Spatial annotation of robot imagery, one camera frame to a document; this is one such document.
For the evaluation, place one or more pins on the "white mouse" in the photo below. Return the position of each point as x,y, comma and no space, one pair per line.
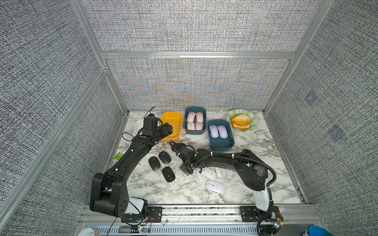
215,186
209,173
221,173

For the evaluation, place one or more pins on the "black mouse middle right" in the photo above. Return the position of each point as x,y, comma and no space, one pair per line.
164,157

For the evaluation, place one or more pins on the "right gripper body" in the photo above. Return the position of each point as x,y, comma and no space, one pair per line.
185,167

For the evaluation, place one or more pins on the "green white object at wall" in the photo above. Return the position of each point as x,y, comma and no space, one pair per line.
118,157

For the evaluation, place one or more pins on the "round bread bun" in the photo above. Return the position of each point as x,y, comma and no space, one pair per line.
241,119

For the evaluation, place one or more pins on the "white storage box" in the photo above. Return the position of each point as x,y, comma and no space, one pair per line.
137,126

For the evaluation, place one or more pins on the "yellow storage box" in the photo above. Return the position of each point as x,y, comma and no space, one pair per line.
176,121

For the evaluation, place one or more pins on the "black mouse front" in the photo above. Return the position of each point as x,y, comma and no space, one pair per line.
168,174

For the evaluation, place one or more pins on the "blue object bottom right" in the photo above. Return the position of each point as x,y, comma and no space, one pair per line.
316,231

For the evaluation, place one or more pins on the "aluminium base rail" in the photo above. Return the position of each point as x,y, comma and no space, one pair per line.
203,220

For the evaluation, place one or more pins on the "purple mouse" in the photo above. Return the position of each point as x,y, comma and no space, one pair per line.
214,132
223,133

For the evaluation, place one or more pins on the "black mouse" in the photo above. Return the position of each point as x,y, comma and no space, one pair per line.
154,163
164,157
168,174

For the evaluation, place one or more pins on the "white round object bottom left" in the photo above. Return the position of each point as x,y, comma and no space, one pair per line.
87,232

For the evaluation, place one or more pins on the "pink mouse with scroll wheel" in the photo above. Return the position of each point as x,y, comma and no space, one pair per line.
199,117

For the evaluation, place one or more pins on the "white mouse front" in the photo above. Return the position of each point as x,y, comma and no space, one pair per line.
215,186

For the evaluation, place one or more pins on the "black mouse middle left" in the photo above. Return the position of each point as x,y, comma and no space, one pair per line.
154,163

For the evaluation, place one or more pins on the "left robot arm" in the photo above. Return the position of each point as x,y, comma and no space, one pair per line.
109,193

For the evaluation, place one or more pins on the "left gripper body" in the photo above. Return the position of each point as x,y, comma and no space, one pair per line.
163,132

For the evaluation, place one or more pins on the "bread slice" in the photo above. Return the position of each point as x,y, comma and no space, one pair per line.
241,127

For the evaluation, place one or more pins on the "teal storage box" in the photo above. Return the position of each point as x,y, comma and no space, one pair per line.
195,109
220,144

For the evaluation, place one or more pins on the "purple mouse front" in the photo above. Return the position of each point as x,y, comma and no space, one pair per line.
223,133

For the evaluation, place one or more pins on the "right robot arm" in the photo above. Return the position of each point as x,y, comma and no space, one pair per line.
254,173

